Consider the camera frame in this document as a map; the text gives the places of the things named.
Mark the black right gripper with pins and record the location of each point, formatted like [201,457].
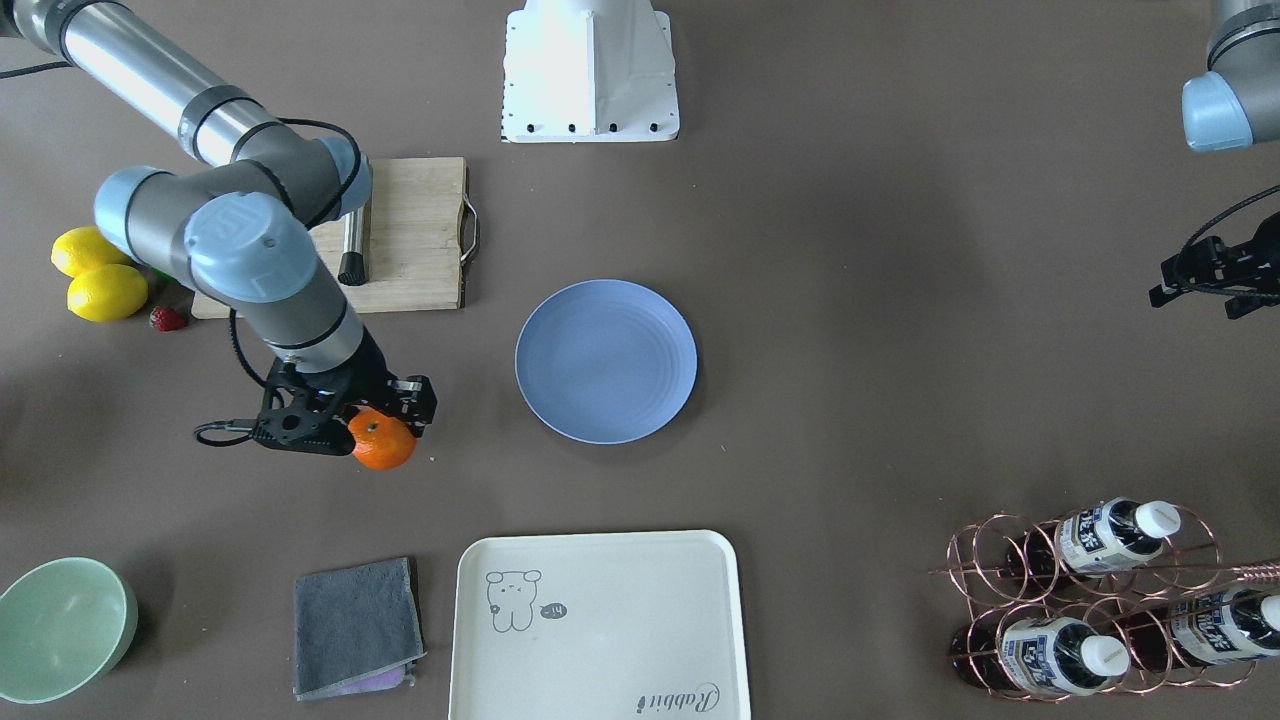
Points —
[377,378]

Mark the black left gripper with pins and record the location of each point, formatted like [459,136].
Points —
[1243,270]

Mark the orange mandarin fruit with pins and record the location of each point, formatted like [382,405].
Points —
[382,442]

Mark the blue round plate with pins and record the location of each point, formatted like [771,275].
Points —
[606,362]

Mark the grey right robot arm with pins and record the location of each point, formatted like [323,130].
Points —
[238,232]

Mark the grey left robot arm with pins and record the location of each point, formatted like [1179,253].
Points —
[1233,105]

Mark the steel muddler black tip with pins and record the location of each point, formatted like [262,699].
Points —
[353,265]

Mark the wooden cutting board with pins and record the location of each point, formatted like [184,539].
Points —
[415,243]

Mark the grey folded cloth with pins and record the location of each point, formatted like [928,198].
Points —
[356,630]

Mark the red strawberry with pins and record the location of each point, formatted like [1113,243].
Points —
[167,319]

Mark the front tea bottle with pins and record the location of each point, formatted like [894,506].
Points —
[1120,534]

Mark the tea bottle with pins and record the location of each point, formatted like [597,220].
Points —
[1212,629]
[1039,658]
[1120,534]

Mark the cream rabbit tray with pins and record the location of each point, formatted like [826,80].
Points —
[635,625]

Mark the lower whole lemon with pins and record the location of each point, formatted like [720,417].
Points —
[107,293]

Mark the whole lemon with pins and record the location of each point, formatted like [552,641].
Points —
[83,249]
[107,293]

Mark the back tea bottle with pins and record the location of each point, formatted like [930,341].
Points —
[1212,629]

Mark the upper whole lemon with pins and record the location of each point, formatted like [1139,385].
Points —
[83,249]

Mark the green ceramic bowl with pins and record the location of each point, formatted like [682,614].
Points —
[63,625]

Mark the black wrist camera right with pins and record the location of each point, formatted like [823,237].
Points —
[310,423]

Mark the copper wire bottle rack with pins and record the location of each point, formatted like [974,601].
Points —
[1191,564]

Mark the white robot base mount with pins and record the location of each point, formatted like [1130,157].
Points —
[589,72]

